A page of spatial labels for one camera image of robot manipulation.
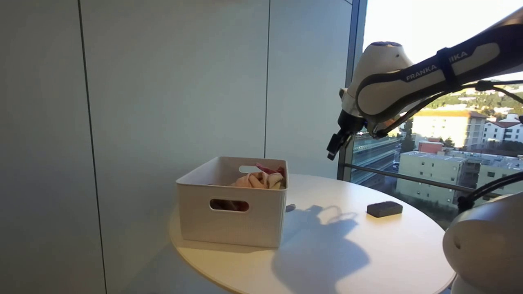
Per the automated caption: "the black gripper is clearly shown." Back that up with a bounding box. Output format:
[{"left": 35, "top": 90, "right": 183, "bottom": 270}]
[{"left": 325, "top": 109, "right": 366, "bottom": 162}]

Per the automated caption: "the tan plush toy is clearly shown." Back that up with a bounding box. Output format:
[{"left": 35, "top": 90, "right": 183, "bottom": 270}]
[{"left": 230, "top": 163, "right": 287, "bottom": 191}]

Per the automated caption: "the white plastic basket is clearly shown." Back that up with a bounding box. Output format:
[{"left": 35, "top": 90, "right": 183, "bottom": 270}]
[{"left": 174, "top": 155, "right": 289, "bottom": 250}]

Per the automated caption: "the dark window railing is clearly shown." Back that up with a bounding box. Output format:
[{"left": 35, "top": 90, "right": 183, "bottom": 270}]
[{"left": 338, "top": 162, "right": 470, "bottom": 194}]

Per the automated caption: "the dark grey eraser block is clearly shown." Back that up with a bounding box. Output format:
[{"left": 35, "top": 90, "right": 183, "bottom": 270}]
[{"left": 366, "top": 199, "right": 405, "bottom": 219}]

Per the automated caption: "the pale green building outside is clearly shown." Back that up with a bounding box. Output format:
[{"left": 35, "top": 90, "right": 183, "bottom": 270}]
[{"left": 395, "top": 150, "right": 523, "bottom": 207}]

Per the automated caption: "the yellow-roofed building outside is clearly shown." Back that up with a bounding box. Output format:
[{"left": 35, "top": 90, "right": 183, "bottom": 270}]
[{"left": 410, "top": 108, "right": 487, "bottom": 152}]

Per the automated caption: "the white red-roofed building outside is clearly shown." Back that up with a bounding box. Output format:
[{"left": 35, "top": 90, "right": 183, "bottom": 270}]
[{"left": 480, "top": 113, "right": 523, "bottom": 145}]

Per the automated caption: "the blue window frame post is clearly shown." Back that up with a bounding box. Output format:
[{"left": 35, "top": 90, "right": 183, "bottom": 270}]
[{"left": 335, "top": 0, "right": 369, "bottom": 181}]

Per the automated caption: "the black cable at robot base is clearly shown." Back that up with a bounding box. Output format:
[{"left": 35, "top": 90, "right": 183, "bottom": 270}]
[{"left": 455, "top": 170, "right": 523, "bottom": 216}]

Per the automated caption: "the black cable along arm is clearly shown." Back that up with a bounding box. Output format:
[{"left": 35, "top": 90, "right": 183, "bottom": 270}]
[{"left": 472, "top": 78, "right": 523, "bottom": 106}]

